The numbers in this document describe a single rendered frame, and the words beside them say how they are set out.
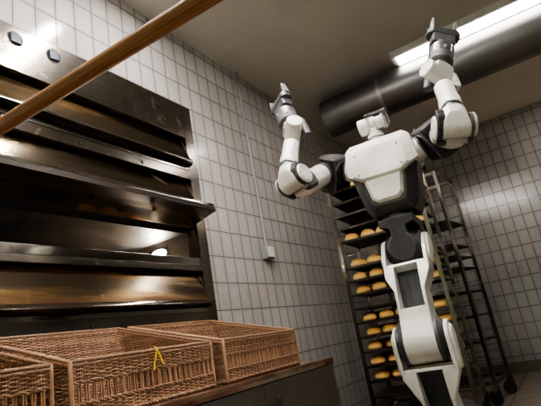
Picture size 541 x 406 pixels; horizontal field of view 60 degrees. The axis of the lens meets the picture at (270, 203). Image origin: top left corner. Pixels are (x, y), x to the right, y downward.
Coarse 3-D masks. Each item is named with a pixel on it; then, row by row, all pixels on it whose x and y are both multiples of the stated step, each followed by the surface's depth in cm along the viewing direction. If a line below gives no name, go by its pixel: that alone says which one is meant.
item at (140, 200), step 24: (0, 168) 157; (24, 168) 162; (48, 168) 170; (0, 192) 168; (24, 192) 174; (48, 192) 179; (72, 192) 185; (96, 192) 191; (120, 192) 198; (144, 192) 208; (120, 216) 216; (144, 216) 225; (168, 216) 234; (192, 216) 244
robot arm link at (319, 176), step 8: (296, 168) 169; (304, 168) 171; (312, 168) 182; (320, 168) 184; (304, 176) 169; (312, 176) 174; (320, 176) 181; (328, 176) 185; (312, 184) 172; (320, 184) 181; (280, 192) 175; (296, 192) 178; (304, 192) 176; (312, 192) 177
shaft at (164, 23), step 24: (192, 0) 69; (216, 0) 68; (144, 24) 74; (168, 24) 72; (120, 48) 76; (72, 72) 82; (96, 72) 80; (48, 96) 85; (0, 120) 92; (24, 120) 91
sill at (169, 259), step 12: (12, 252) 164; (24, 252) 168; (36, 252) 172; (48, 252) 176; (60, 252) 180; (72, 252) 185; (84, 252) 189; (96, 252) 194; (108, 252) 199; (120, 252) 205; (132, 252) 211; (192, 264) 243
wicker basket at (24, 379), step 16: (0, 352) 124; (0, 368) 123; (16, 368) 106; (32, 368) 109; (48, 368) 112; (0, 384) 102; (16, 384) 105; (32, 384) 108; (48, 384) 111; (0, 400) 121; (16, 400) 104; (32, 400) 107; (48, 400) 111
